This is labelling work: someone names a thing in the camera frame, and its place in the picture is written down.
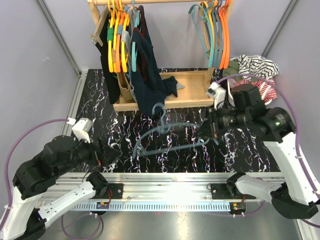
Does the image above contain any blue grey hanger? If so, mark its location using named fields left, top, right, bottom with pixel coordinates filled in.
left=132, top=102, right=219, bottom=159

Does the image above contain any red striped tank top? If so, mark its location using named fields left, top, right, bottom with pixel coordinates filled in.
left=235, top=79, right=278, bottom=105

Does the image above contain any black white striped tank top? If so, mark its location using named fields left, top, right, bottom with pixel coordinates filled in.
left=237, top=54, right=279, bottom=81

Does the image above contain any teal hanger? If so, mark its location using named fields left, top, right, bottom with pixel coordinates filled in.
left=188, top=2, right=214, bottom=68

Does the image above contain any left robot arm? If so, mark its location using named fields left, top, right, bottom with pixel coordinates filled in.
left=0, top=135, right=121, bottom=240

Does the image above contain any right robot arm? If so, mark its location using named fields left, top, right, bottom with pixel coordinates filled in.
left=196, top=84, right=320, bottom=220

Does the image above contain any orange empty hanger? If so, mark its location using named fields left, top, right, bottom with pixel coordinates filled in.
left=218, top=0, right=230, bottom=70

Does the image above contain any yellow hanger left group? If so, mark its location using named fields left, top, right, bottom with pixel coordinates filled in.
left=107, top=0, right=120, bottom=73

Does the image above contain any wooden clothes rack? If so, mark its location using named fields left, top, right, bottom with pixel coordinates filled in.
left=88, top=0, right=234, bottom=112

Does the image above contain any black marble mat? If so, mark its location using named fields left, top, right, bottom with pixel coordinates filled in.
left=76, top=69, right=279, bottom=173

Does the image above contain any olive green shirt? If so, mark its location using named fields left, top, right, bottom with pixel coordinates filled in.
left=222, top=59, right=239, bottom=77

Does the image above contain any tan garment on rack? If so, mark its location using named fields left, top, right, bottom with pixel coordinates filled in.
left=116, top=72, right=137, bottom=102

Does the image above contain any navy garment on rack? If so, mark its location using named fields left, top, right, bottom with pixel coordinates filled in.
left=131, top=5, right=178, bottom=117

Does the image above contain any black garment on rack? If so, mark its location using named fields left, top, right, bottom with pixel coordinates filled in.
left=95, top=15, right=120, bottom=105

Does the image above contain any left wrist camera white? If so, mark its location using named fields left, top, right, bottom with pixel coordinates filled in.
left=67, top=117, right=93, bottom=144

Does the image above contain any aluminium rail base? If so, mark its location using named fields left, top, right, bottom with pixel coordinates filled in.
left=37, top=171, right=306, bottom=212

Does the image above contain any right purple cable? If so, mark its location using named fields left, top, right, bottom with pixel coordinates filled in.
left=216, top=73, right=320, bottom=228

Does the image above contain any purple cable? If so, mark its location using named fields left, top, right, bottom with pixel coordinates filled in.
left=0, top=119, right=70, bottom=226
left=216, top=73, right=320, bottom=228

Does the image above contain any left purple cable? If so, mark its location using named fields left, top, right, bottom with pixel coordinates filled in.
left=0, top=119, right=70, bottom=226

